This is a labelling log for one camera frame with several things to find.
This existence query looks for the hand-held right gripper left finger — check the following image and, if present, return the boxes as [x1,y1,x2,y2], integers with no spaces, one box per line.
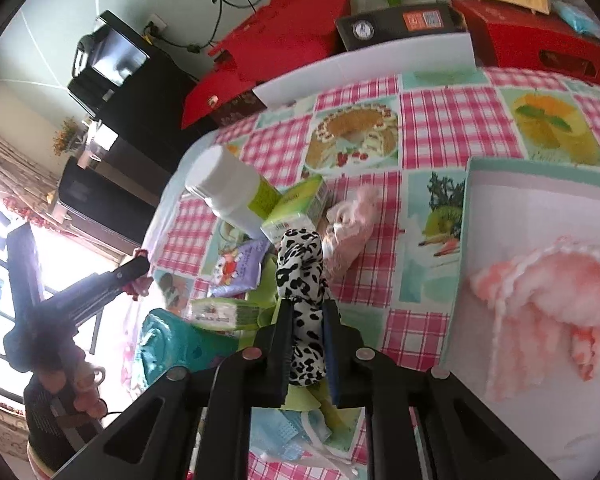
[55,299,293,480]

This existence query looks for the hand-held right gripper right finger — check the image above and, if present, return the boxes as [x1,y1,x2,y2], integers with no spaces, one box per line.
[321,299,561,480]

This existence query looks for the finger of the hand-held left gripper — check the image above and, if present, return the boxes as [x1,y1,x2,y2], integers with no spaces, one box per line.
[55,256,150,311]

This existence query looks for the pink hair scrunchie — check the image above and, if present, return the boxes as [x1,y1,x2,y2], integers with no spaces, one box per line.
[125,247,153,303]

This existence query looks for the light green cloth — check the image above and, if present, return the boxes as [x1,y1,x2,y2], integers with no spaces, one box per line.
[230,255,366,443]

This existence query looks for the leopard print scrunchie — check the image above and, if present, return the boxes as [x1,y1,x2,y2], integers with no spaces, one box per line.
[274,228,329,387]

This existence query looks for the purple cartoon tissue pack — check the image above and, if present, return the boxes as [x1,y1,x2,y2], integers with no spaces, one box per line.
[207,237,273,298]

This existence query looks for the pink plush toy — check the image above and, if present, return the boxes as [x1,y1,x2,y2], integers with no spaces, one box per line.
[320,185,381,283]

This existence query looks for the white storage box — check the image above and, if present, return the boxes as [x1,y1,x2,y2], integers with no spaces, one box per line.
[442,156,600,480]

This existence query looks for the person's left forearm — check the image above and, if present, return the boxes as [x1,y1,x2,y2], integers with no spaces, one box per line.
[22,375,103,476]

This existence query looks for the person's left hand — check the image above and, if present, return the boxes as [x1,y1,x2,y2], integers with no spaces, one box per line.
[40,340,108,418]

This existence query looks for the green tissue pack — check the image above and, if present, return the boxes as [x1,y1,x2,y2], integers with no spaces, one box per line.
[260,175,331,246]
[187,296,266,332]

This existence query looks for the blue face mask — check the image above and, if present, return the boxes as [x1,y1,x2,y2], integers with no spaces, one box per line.
[250,407,331,463]

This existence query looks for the teal wet wipes pack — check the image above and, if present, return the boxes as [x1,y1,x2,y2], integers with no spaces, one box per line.
[132,307,246,396]

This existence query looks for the black cabinet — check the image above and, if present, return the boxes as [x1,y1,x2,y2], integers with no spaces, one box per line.
[60,55,216,261]

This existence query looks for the beige curtain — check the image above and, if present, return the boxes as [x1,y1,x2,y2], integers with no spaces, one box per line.
[0,122,61,221]

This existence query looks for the pink checkered printed tablecloth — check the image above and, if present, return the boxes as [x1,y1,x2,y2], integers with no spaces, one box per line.
[120,67,600,480]

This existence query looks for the white bottle with green label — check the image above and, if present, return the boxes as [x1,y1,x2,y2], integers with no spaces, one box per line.
[185,145,281,241]

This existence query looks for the orange artificial flowers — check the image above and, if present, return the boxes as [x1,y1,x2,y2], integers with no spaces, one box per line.
[52,117,83,156]

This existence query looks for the pink fluffy knit item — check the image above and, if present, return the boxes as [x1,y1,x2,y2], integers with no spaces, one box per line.
[467,235,600,401]

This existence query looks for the black appliance with screen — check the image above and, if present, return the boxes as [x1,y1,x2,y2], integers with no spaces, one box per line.
[69,10,151,111]

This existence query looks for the red gift box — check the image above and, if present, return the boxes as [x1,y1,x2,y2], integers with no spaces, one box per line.
[180,0,353,131]

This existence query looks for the white foam board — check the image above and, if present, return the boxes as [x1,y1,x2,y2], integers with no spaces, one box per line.
[252,32,478,108]

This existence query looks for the black box with gauge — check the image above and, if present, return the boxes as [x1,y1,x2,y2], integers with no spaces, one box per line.
[335,0,468,52]

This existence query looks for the dark red carton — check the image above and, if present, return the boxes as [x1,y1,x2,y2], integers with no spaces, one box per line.
[450,0,600,92]

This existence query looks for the light blue packet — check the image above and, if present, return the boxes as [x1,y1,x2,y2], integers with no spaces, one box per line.
[552,0,600,43]

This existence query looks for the black power cable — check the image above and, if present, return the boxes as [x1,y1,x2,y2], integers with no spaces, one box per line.
[197,0,266,46]

